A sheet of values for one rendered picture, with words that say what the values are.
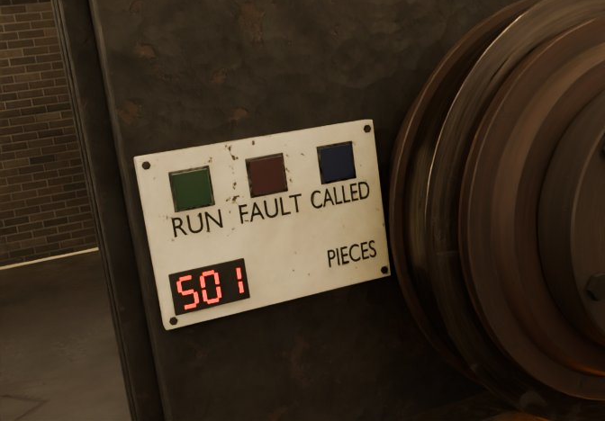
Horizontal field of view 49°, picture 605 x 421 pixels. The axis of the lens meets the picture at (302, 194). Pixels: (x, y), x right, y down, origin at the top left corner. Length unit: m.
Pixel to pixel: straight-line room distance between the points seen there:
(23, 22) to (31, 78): 0.50
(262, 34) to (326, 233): 0.22
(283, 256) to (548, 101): 0.31
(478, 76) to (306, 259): 0.26
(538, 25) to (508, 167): 0.14
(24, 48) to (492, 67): 6.16
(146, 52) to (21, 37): 5.99
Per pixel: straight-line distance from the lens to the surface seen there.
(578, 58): 0.70
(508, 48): 0.68
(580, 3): 0.74
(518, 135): 0.65
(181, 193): 0.68
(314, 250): 0.74
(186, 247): 0.70
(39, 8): 6.71
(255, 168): 0.70
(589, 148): 0.63
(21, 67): 6.66
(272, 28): 0.73
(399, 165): 0.69
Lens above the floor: 1.29
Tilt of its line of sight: 9 degrees down
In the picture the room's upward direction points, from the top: 8 degrees counter-clockwise
